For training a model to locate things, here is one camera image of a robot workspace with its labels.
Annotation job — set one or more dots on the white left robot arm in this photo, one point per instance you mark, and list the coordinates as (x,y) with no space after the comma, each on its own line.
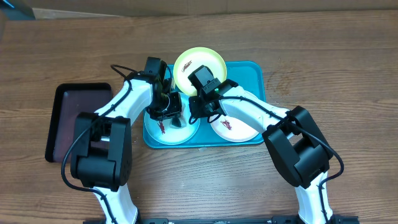
(101,152)

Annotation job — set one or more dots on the black water tray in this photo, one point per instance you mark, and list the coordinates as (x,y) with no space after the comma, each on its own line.
(70,100)

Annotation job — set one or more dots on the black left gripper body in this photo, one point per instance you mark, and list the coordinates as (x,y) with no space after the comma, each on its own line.
(165,107)

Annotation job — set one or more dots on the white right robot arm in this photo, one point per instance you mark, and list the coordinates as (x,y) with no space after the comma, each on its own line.
(297,148)

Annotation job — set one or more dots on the light blue plate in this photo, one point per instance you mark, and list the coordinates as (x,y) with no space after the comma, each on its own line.
(163,134)

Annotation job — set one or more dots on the white plate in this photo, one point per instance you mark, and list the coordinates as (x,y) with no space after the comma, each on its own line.
(234,130)

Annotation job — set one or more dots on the blue plastic tray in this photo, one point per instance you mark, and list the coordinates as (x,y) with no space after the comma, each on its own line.
(247,74)

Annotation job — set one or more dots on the green and yellow sponge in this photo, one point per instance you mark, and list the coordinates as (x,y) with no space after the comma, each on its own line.
(176,123)

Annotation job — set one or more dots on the yellow-green plate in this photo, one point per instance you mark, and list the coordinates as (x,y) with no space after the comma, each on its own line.
(191,60)

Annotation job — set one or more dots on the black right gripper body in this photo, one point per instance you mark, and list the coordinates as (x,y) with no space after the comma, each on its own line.
(200,109)

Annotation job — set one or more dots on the cardboard backdrop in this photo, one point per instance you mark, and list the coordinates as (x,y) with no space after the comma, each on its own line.
(204,7)

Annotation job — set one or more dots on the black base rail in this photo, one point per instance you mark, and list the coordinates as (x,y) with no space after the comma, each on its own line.
(284,219)

